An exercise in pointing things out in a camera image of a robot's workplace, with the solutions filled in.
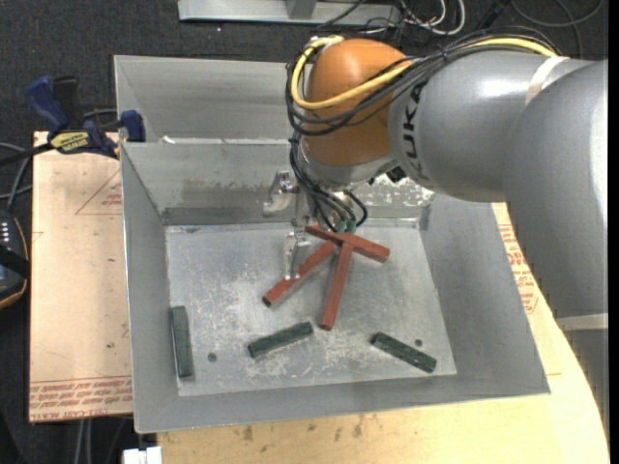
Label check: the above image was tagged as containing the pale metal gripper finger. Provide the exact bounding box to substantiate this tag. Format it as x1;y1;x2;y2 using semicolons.
295;232;313;274
282;228;298;281

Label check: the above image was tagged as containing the red-brown flat block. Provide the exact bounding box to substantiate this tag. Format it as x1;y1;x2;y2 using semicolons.
319;239;355;333
261;241;338;309
304;223;392;265

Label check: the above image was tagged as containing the dark green flat block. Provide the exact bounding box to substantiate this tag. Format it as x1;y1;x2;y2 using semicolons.
369;331;438;375
247;320;315;360
168;304;196;379

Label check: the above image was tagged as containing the grey metal bin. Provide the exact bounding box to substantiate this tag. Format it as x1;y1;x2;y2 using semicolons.
113;54;551;435

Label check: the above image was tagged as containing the brown cardboard board red print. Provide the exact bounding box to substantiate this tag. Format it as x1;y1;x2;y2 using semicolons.
27;130;565;425

